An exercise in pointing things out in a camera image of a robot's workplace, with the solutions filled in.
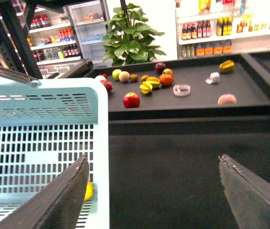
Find green potted plant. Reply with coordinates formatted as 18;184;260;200
102;0;166;66

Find yellow mango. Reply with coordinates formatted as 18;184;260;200
84;181;94;201

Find pink dragon fruit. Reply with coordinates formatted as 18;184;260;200
100;81;113;94

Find light blue plastic basket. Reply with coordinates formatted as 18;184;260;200
0;77;110;229

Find red apple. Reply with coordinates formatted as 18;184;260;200
123;92;140;108

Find green apple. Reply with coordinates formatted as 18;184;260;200
112;69;122;81

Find white store shelf right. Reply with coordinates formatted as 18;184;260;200
175;0;270;59

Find pale round melon fruit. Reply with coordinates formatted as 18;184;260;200
119;71;130;83

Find white paper roll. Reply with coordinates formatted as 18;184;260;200
205;72;220;84

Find black perforated shelf post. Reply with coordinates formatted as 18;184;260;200
0;0;42;79

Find glass door refrigerator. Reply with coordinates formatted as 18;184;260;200
66;0;112;68

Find yellow starfruit front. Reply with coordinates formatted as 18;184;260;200
140;82;152;94

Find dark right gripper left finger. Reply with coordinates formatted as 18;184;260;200
0;155;89;229

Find black display tray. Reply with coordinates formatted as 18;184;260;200
90;54;270;113

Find pale peach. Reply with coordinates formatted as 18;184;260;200
217;94;237;105

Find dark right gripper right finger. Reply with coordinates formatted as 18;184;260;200
218;154;270;229

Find yellow green starfruit right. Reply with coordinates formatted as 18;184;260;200
219;60;235;73

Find brown kiwi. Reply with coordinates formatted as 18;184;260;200
130;74;139;82
140;75;150;82

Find yellow starfruit behind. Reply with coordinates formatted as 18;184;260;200
146;77;161;89

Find white tape ring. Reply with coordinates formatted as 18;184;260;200
173;84;191;97

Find red green mango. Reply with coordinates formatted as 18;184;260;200
162;68;174;76

